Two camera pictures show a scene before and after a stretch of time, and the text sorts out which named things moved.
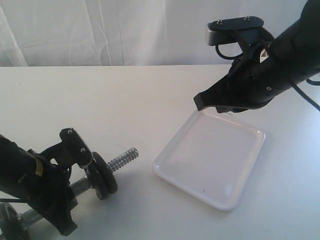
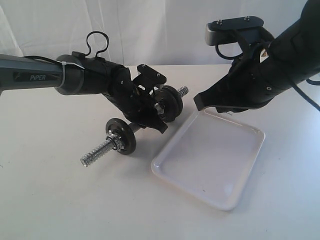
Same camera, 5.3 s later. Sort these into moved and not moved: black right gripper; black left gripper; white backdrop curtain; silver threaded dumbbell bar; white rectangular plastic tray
Moved: black left gripper; silver threaded dumbbell bar
Not moved: white rectangular plastic tray; black right gripper; white backdrop curtain
